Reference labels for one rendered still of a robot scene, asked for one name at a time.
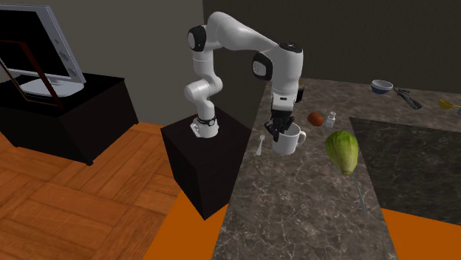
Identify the blue and white bowl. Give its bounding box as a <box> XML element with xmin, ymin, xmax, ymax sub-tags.
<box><xmin>371</xmin><ymin>79</ymin><xmax>395</xmax><ymax>95</ymax></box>

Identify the white fork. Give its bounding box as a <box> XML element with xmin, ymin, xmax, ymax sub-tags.
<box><xmin>255</xmin><ymin>134</ymin><xmax>266</xmax><ymax>157</ymax></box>

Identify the green lettuce head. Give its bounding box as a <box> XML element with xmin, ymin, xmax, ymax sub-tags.
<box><xmin>324</xmin><ymin>130</ymin><xmax>360</xmax><ymax>177</ymax></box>

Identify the black television cabinet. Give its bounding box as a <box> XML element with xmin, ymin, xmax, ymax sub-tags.
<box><xmin>0</xmin><ymin>72</ymin><xmax>140</xmax><ymax>166</ymax></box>

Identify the grey framed television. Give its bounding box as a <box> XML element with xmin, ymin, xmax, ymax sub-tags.
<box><xmin>0</xmin><ymin>4</ymin><xmax>87</xmax><ymax>98</ymax></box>

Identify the brown round fruit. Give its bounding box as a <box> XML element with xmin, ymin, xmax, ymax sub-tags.
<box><xmin>307</xmin><ymin>112</ymin><xmax>325</xmax><ymax>128</ymax></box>

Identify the black robot stand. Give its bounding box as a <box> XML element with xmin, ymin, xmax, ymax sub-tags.
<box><xmin>160</xmin><ymin>106</ymin><xmax>253</xmax><ymax>221</ymax></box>

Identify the yellow scoop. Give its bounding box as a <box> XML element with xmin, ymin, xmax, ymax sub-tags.
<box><xmin>437</xmin><ymin>98</ymin><xmax>461</xmax><ymax>111</ymax></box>

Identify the white mug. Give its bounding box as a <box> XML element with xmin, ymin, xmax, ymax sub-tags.
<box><xmin>271</xmin><ymin>123</ymin><xmax>307</xmax><ymax>156</ymax></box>

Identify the dark brown picture frame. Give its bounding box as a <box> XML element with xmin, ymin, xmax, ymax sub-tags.
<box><xmin>0</xmin><ymin>39</ymin><xmax>65</xmax><ymax>110</ymax></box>

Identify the black kitchen tool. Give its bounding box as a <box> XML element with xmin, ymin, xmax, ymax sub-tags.
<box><xmin>393</xmin><ymin>87</ymin><xmax>423</xmax><ymax>110</ymax></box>

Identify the small white shaker bottle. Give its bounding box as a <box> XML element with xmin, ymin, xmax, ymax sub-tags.
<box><xmin>324</xmin><ymin>111</ymin><xmax>338</xmax><ymax>129</ymax></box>

